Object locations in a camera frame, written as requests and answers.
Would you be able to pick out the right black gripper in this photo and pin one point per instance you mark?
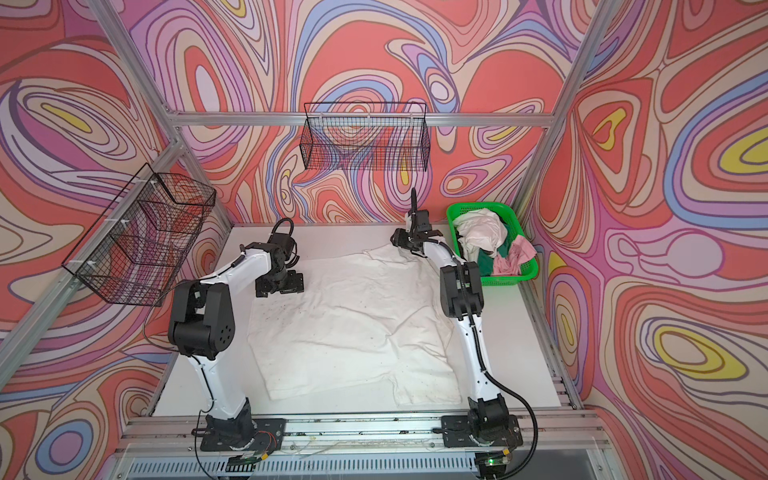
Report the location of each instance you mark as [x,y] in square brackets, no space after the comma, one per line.
[402,239]

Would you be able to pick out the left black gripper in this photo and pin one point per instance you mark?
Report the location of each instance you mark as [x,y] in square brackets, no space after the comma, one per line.
[297,284]

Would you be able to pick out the white t shirt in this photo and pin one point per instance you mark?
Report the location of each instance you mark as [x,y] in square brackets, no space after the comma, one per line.
[361,319]

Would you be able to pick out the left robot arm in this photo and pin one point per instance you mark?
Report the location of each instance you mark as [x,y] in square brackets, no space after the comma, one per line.
[202,326]

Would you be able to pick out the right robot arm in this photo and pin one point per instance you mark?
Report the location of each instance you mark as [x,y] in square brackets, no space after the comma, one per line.
[488,421]

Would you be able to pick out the white cloth in basket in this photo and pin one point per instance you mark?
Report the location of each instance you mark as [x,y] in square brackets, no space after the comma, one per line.
[480,230]

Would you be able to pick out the green cloth in basket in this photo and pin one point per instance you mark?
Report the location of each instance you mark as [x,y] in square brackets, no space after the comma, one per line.
[489,261]

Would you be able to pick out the pink cloth in basket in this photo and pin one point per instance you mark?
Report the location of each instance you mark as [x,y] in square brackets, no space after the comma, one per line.
[519,251]

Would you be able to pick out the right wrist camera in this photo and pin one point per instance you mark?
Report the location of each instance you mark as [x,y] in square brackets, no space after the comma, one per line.
[419,222]

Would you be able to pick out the black wire basket back wall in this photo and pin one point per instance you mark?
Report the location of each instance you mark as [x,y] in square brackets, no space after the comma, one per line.
[365,136]

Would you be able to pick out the black wire basket wall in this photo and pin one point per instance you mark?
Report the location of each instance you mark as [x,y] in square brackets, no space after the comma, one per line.
[134,254]
[365,136]

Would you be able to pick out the black wire basket left wall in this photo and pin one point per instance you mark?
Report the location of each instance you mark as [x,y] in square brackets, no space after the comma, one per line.
[134,254]

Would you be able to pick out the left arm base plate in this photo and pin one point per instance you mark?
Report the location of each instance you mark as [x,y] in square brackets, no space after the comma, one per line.
[264,435]

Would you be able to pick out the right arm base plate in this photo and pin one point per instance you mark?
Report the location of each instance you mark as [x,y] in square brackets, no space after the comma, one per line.
[459,431]

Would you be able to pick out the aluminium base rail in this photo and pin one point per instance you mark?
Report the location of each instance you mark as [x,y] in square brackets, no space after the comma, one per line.
[573,444]

